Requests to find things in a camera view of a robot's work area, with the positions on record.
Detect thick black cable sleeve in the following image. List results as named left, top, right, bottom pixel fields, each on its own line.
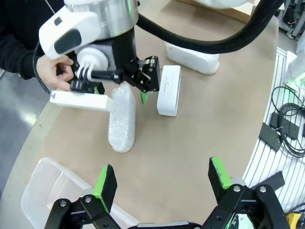
left=137, top=0, right=283, bottom=54

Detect yellow device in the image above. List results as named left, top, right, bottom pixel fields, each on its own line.
left=285, top=212, right=304, bottom=229

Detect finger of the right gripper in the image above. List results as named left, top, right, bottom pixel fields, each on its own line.
left=123, top=56, right=161, bottom=104
left=93, top=82, right=105, bottom=95

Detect white slotted base plate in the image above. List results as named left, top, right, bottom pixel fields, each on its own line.
left=242, top=46, right=305, bottom=229

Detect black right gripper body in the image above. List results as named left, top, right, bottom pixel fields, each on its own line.
left=113, top=30, right=140, bottom=79

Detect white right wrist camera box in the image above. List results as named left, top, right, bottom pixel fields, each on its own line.
left=49, top=89, right=113, bottom=113

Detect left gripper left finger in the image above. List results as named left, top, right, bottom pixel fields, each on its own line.
left=45, top=164, right=120, bottom=229

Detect person's right hand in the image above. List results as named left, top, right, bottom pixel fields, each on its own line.
left=35, top=54, right=75, bottom=91

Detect person's right forearm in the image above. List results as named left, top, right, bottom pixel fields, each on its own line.
left=0, top=31, right=48, bottom=81

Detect thin black camera cable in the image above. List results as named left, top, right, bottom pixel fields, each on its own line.
left=32, top=42, right=53, bottom=96

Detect aluminium frame equipment cart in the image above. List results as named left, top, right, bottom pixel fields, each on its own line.
left=277, top=0, right=305, bottom=39

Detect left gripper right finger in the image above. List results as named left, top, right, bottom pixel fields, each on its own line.
left=202, top=156, right=286, bottom=229

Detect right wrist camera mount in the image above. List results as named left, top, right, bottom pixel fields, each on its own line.
left=69, top=47, right=122, bottom=94

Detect bubble-wrapped clock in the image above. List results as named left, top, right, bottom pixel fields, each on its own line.
left=164, top=42, right=220, bottom=76
left=107, top=83, right=137, bottom=153

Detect black power adapter block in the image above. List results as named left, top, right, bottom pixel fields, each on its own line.
left=258, top=122, right=282, bottom=152
left=269, top=112, right=301, bottom=141

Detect black cable coil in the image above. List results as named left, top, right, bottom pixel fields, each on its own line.
left=271, top=85, right=305, bottom=158

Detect clear plastic container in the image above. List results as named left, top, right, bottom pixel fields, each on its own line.
left=20, top=157, right=141, bottom=229

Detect white robot base green light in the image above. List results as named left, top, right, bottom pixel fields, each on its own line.
left=285, top=51, right=305, bottom=89

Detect white unwrapped digital clock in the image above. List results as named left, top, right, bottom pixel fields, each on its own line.
left=156, top=65, right=182, bottom=117

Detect person's black jacket torso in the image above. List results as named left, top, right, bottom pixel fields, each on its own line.
left=0, top=0, right=70, bottom=52

